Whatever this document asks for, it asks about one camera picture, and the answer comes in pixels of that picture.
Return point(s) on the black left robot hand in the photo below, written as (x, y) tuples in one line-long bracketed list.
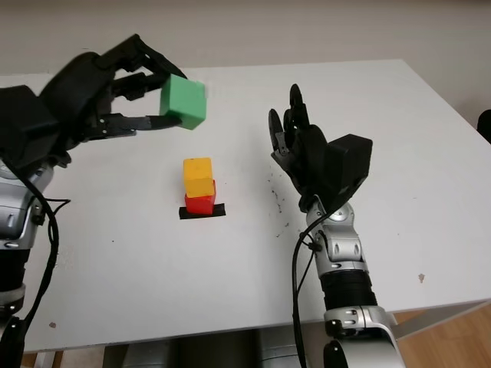
[(80, 88)]

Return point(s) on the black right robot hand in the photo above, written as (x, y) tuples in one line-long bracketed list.
[(307, 153)]

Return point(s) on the green cube block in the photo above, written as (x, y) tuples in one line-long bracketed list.
[(184, 101)]

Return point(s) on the yellow cube block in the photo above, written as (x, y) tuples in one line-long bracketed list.
[(197, 176)]

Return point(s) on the red cube block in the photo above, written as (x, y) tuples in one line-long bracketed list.
[(199, 205)]

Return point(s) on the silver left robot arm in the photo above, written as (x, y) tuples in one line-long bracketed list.
[(15, 214)]

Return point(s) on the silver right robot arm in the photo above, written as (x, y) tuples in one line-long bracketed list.
[(345, 260)]

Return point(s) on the black tape strip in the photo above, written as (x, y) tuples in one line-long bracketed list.
[(219, 212)]

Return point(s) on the black round object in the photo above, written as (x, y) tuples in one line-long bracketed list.
[(485, 126)]

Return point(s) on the grey right robot thigh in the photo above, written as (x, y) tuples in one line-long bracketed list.
[(278, 349)]

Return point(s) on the grey robot thigh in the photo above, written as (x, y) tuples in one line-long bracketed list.
[(278, 349), (147, 354)]

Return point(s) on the dark robot waist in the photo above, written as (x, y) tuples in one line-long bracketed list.
[(215, 350)]

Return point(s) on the grey left robot thigh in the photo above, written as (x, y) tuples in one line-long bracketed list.
[(147, 354)]

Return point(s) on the white table leg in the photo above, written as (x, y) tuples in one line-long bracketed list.
[(48, 360)]

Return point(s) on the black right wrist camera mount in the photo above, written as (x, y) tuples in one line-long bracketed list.
[(349, 165)]

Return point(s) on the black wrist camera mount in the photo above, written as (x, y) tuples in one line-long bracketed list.
[(349, 165), (27, 126)]

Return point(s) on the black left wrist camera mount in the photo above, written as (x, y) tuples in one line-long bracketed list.
[(27, 126)]

